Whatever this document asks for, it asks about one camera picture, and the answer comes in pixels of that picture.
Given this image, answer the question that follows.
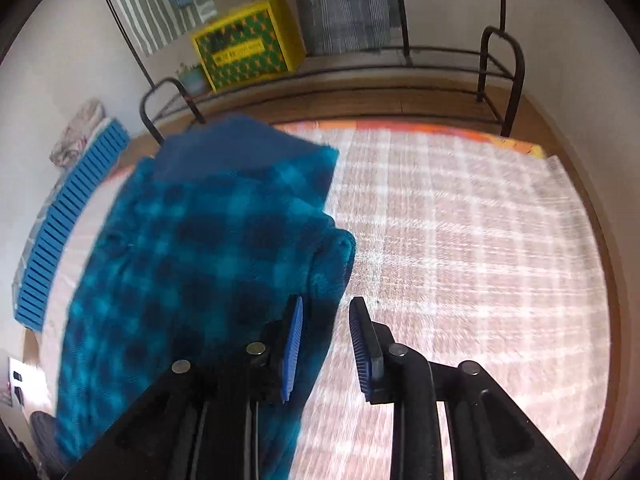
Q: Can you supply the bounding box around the teal plaid fleece jacket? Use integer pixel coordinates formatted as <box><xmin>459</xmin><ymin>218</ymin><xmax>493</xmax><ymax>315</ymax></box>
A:
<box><xmin>55</xmin><ymin>116</ymin><xmax>356</xmax><ymax>479</ymax></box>

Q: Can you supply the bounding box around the black metal clothes rack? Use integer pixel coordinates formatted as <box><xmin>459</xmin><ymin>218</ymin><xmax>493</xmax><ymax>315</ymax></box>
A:
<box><xmin>105</xmin><ymin>0</ymin><xmax>525</xmax><ymax>143</ymax></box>

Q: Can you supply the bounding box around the pink checked bed cover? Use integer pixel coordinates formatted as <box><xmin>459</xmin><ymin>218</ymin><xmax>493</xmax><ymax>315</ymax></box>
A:
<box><xmin>37</xmin><ymin>127</ymin><xmax>614</xmax><ymax>480</ymax></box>

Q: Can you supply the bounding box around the small potted plant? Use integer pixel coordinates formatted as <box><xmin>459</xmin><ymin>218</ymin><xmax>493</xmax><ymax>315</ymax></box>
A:
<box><xmin>176</xmin><ymin>63</ymin><xmax>210</xmax><ymax>96</ymax></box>

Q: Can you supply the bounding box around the floral folded quilt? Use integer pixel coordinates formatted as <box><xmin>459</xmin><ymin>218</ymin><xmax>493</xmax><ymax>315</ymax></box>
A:
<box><xmin>49</xmin><ymin>99</ymin><xmax>105</xmax><ymax>169</ymax></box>

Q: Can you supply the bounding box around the yellow green patterned box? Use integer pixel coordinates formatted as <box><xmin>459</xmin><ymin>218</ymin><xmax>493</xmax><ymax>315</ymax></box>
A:
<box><xmin>191</xmin><ymin>0</ymin><xmax>307</xmax><ymax>92</ymax></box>

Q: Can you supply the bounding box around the grey plaid long coat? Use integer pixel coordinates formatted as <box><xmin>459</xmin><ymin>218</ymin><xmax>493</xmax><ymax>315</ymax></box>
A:
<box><xmin>296</xmin><ymin>0</ymin><xmax>400</xmax><ymax>56</ymax></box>

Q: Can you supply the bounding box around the grey striped white cloth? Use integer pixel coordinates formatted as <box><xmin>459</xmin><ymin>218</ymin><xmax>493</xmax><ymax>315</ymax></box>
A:
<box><xmin>114</xmin><ymin>0</ymin><xmax>218</xmax><ymax>56</ymax></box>

